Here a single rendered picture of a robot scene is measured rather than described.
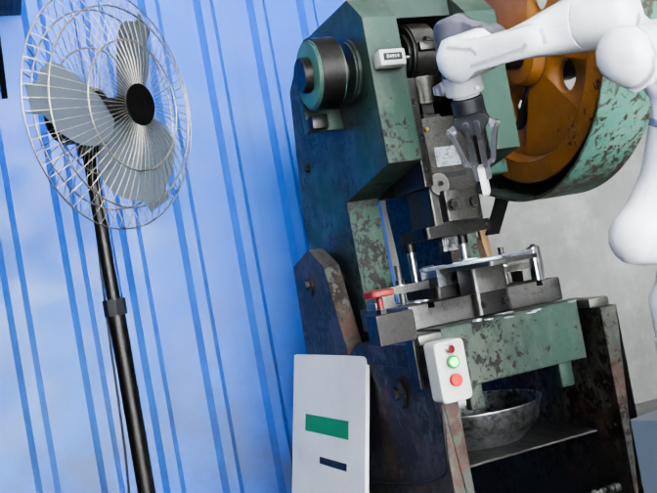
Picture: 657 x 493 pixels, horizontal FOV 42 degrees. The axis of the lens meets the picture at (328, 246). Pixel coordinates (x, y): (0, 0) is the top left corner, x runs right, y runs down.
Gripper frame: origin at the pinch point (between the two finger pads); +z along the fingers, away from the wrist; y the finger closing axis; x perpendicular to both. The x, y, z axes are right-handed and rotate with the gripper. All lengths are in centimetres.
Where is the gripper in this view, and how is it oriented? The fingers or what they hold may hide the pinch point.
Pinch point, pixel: (484, 179)
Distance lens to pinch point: 206.3
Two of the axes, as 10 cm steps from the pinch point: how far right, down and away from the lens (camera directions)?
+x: 2.9, -3.8, 8.8
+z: 2.6, 9.2, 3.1
